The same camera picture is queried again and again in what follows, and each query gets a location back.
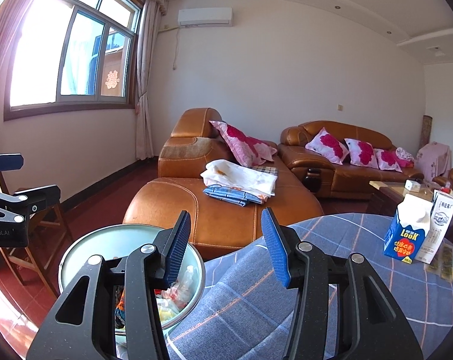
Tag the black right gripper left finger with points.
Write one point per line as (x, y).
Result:
(81, 324)

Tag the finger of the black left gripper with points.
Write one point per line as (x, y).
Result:
(20, 206)
(11, 162)

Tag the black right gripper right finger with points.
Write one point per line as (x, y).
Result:
(370, 323)

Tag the white yellow bag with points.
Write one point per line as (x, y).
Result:
(167, 310)

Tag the clear plastic bag red print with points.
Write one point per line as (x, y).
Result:
(181, 292)

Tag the torn blue Look carton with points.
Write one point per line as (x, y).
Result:
(119, 312)

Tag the light blue trash basin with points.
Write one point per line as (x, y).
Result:
(142, 259)

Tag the wooden chair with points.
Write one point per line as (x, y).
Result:
(47, 231)

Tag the upright blue Look carton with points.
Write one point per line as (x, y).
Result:
(408, 229)

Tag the blue plaid tablecloth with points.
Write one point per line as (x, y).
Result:
(245, 312)

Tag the folded blue striped cloth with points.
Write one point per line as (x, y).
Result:
(231, 195)

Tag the wooden coffee table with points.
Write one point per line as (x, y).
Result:
(387, 196)

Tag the white milk carton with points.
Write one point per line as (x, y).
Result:
(441, 216)

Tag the white tissue box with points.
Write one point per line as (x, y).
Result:
(412, 185)

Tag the pink floral pillow on chaise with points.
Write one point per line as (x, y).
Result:
(247, 150)

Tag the brown leather long sofa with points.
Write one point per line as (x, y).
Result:
(325, 179)

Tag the pink cloth covered appliance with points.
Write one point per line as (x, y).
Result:
(434, 159)

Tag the beige curtain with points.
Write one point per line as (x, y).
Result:
(149, 26)

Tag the white air conditioner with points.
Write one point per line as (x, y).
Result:
(205, 17)

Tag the window with white frame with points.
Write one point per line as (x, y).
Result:
(73, 55)

